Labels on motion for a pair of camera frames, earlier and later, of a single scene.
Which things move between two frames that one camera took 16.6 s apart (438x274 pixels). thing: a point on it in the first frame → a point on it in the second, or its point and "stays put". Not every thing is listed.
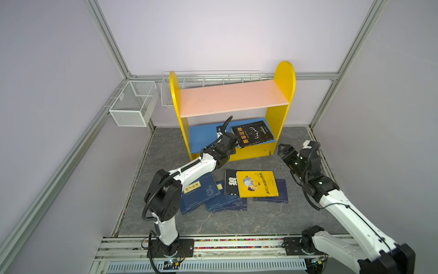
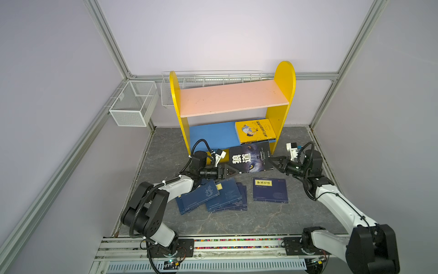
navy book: [222, 198] stays put
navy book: [240, 205] stays put
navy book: [283, 193] stays put
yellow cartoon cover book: [257, 184] → [254, 131]
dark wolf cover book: [231, 185] → [251, 157]
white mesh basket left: [134, 104] stays put
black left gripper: [233, 150] → [221, 172]
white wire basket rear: [191, 79] stays put
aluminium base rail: [243, 255] stays put
